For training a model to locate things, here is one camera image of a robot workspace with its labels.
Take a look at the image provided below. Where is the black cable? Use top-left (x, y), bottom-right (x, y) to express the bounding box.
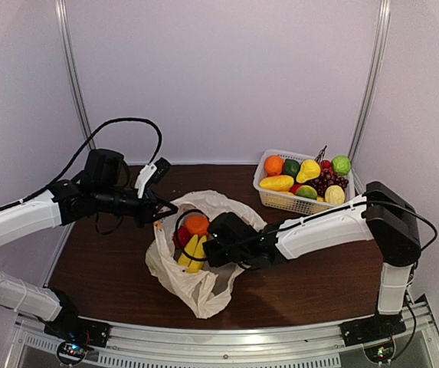
top-left (0, 117), bottom-right (164, 219)
top-left (175, 199), bottom-right (438, 269)

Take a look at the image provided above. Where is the right black cable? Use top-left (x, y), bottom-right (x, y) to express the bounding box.
top-left (175, 199), bottom-right (438, 269)

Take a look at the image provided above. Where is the aluminium front rail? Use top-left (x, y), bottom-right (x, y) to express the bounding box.
top-left (4, 302), bottom-right (439, 368)

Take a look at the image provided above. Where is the green lime in basket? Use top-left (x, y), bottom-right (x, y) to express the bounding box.
top-left (282, 159), bottom-right (300, 179)

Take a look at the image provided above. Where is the green apple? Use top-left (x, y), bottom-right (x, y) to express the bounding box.
top-left (331, 155), bottom-right (352, 176)

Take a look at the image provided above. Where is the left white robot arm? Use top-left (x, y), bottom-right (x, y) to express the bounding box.
top-left (0, 149), bottom-right (178, 340)

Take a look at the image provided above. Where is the orange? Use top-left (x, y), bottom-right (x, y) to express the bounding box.
top-left (184, 215), bottom-right (210, 237)
top-left (264, 155), bottom-right (284, 176)

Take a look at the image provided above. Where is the red grape bunch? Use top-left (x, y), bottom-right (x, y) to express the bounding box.
top-left (307, 146), bottom-right (349, 197)

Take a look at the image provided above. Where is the yellow lemon in basket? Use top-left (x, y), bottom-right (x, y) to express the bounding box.
top-left (324, 185), bottom-right (346, 205)

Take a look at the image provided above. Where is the left black cable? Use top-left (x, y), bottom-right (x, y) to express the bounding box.
top-left (0, 117), bottom-right (164, 219)

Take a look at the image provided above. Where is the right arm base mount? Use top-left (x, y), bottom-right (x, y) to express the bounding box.
top-left (339, 316), bottom-right (406, 365)

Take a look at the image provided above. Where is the aluminium corner post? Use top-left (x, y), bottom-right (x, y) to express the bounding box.
top-left (54, 0), bottom-right (92, 140)
top-left (349, 0), bottom-right (391, 163)

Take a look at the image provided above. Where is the yellow banana bunch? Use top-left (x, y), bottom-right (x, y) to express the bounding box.
top-left (178, 235), bottom-right (208, 274)

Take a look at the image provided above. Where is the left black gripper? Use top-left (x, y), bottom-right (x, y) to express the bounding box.
top-left (94, 184), bottom-right (178, 228)

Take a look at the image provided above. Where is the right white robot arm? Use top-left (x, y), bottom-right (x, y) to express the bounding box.
top-left (204, 181), bottom-right (422, 339)

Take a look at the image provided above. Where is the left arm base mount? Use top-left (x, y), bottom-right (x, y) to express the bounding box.
top-left (40, 312), bottom-right (110, 367)

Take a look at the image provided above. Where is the red apple in basket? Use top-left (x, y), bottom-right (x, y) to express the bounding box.
top-left (290, 183), bottom-right (302, 195)

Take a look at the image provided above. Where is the left aluminium corner post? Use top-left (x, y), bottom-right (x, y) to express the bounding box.
top-left (54, 0), bottom-right (92, 140)

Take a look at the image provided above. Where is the red apple in bag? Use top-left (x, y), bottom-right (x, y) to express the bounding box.
top-left (173, 226), bottom-right (191, 249)

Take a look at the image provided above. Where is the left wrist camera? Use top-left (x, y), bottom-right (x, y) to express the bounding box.
top-left (134, 157), bottom-right (171, 199)

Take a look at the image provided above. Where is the green yellow mango in basket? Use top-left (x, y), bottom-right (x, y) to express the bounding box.
top-left (295, 185), bottom-right (318, 200)

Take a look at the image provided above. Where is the beige plastic bag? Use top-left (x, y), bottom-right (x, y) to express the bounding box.
top-left (146, 190), bottom-right (267, 319)

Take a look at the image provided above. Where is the orange in basket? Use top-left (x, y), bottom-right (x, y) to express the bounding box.
top-left (264, 155), bottom-right (284, 176)

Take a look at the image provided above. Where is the right aluminium corner post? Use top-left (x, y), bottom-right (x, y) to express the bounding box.
top-left (349, 0), bottom-right (391, 163)

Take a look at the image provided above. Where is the white plastic basket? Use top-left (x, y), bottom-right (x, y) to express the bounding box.
top-left (253, 149), bottom-right (355, 215)

